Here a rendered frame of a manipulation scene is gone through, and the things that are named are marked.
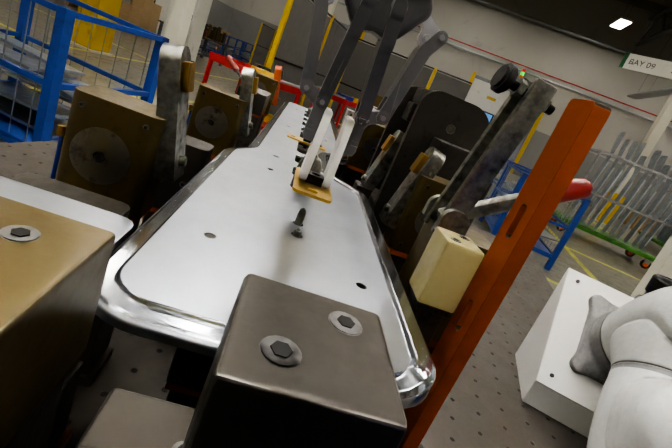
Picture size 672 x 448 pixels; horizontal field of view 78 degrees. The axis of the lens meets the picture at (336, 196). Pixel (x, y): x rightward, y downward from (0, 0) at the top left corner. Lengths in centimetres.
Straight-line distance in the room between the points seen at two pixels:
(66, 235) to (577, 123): 31
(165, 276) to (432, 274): 20
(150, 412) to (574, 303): 95
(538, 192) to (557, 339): 70
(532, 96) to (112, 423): 39
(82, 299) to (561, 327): 95
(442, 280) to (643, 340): 55
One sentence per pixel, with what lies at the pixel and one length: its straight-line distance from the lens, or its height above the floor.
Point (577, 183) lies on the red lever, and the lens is 48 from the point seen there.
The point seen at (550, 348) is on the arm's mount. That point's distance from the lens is 101.
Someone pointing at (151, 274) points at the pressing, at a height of 100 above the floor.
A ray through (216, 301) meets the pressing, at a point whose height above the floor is 100.
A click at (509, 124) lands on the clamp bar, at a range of 42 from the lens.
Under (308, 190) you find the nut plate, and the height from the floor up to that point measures 104.
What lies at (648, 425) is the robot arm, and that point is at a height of 89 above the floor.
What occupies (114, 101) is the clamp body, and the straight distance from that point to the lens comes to 47.
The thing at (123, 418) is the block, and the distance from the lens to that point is 20.
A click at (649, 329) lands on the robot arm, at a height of 97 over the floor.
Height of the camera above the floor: 115
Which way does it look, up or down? 15 degrees down
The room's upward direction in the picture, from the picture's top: 23 degrees clockwise
